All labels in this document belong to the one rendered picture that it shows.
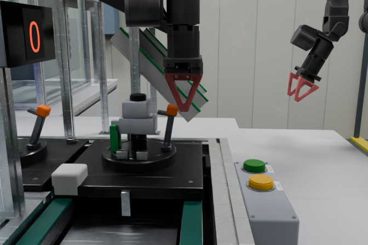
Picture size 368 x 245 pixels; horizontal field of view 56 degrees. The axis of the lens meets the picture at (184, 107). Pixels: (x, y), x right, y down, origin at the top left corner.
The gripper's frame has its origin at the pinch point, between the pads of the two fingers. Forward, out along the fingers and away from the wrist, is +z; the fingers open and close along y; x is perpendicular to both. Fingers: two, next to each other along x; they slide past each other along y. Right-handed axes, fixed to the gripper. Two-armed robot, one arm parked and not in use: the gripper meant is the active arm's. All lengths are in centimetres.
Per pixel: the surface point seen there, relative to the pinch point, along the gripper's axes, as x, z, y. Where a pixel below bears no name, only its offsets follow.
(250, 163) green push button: 12.2, 10.1, 1.6
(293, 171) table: 26.7, 21.5, -21.6
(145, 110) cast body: -6.8, 0.1, 2.1
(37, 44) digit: -17.6, -12.1, 18.2
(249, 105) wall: 61, 69, -323
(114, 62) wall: -92, 20, -326
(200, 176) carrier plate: 2.9, 10.3, 7.5
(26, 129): -59, 21, -56
